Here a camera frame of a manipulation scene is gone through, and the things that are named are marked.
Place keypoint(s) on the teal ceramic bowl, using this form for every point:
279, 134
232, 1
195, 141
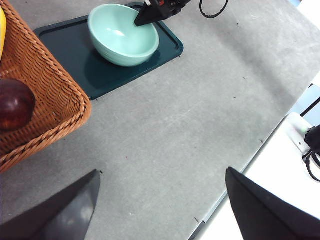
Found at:
125, 40

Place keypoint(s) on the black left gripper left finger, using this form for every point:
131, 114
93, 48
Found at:
62, 215

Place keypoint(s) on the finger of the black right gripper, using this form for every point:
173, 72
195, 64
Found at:
148, 15

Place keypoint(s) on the white base platform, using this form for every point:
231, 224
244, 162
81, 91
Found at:
275, 180

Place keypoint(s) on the dark red plum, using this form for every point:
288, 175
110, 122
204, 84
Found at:
15, 105

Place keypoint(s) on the yellow banana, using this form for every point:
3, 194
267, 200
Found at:
2, 32

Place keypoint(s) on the dark green rectangular tray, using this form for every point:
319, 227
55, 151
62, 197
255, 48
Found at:
70, 52

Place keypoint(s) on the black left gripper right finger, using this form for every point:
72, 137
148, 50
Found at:
265, 215

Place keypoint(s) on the brown wicker basket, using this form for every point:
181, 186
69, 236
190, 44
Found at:
45, 80

